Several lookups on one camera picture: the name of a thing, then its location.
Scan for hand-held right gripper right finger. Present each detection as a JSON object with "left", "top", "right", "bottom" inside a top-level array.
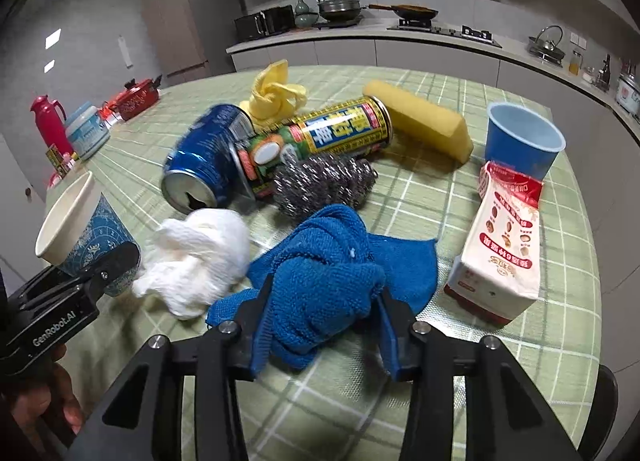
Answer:
[{"left": 372, "top": 288, "right": 583, "bottom": 461}]

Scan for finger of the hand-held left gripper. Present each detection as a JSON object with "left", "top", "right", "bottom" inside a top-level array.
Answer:
[
  {"left": 15, "top": 242, "right": 142, "bottom": 314},
  {"left": 6, "top": 267, "right": 58, "bottom": 303}
]

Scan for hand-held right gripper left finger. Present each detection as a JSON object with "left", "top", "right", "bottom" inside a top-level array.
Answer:
[{"left": 65, "top": 273, "right": 276, "bottom": 461}]

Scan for blue patterned paper cup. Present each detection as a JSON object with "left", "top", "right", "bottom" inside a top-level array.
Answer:
[{"left": 35, "top": 171, "right": 143, "bottom": 298}]

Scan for blue microfibre cloth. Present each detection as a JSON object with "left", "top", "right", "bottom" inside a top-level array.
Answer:
[{"left": 206, "top": 203, "right": 440, "bottom": 377}]

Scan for steel wool scrubber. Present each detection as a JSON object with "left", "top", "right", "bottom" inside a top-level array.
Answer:
[{"left": 272, "top": 151, "right": 378, "bottom": 218}]

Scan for plain blue cup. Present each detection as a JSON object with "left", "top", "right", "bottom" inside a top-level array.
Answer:
[{"left": 485, "top": 102, "right": 567, "bottom": 182}]

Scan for person's left hand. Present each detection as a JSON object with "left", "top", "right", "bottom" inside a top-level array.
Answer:
[{"left": 10, "top": 348, "right": 83, "bottom": 434}]

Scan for crumpled white tissue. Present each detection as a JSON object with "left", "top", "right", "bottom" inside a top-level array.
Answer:
[{"left": 131, "top": 207, "right": 252, "bottom": 320}]

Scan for small yellow black boxes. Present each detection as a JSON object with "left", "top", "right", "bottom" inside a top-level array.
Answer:
[{"left": 45, "top": 146, "right": 81, "bottom": 178}]

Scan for white blue tub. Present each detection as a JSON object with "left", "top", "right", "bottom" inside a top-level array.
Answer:
[{"left": 65, "top": 102, "right": 112, "bottom": 162}]

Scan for red white food packet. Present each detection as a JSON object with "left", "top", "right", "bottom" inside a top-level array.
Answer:
[{"left": 443, "top": 161, "right": 544, "bottom": 327}]

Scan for crushed blue drink can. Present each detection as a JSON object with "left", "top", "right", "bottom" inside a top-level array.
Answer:
[{"left": 160, "top": 103, "right": 256, "bottom": 214}]

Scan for green plaid tablecloth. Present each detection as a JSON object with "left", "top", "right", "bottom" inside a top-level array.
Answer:
[{"left": 45, "top": 65, "right": 603, "bottom": 461}]

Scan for red thermos jug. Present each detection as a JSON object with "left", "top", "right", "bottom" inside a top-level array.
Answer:
[{"left": 30, "top": 95, "right": 75, "bottom": 156}]

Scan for red cooking pot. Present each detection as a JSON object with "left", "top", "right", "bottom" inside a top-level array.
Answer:
[{"left": 107, "top": 75, "right": 163, "bottom": 122}]

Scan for black chair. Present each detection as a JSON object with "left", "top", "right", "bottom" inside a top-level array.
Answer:
[{"left": 580, "top": 366, "right": 619, "bottom": 461}]

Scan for yellow sponge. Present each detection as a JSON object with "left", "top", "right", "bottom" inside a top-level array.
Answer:
[{"left": 362, "top": 81, "right": 474, "bottom": 164}]

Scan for yellow cloth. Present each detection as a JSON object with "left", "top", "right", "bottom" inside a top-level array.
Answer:
[{"left": 239, "top": 59, "right": 308, "bottom": 132}]

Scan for brown refrigerator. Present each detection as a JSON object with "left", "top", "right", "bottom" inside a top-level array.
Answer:
[{"left": 140, "top": 0, "right": 211, "bottom": 89}]

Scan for black toaster oven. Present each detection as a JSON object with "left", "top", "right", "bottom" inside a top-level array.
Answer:
[{"left": 234, "top": 5, "right": 297, "bottom": 42}]

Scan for black gas stove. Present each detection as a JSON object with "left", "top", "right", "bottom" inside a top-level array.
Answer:
[{"left": 387, "top": 20, "right": 503, "bottom": 49}]

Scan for grey lidded pan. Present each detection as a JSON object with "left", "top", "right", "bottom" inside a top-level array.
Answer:
[{"left": 317, "top": 0, "right": 363, "bottom": 22}]

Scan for dark sauce bottle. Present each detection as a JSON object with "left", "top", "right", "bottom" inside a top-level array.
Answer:
[{"left": 597, "top": 53, "right": 613, "bottom": 92}]

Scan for white rice cooker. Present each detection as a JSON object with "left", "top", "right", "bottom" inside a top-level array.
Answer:
[{"left": 616, "top": 72, "right": 640, "bottom": 116}]

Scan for wok with wooden handle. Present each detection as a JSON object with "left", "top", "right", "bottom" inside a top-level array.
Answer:
[{"left": 368, "top": 3, "right": 440, "bottom": 22}]

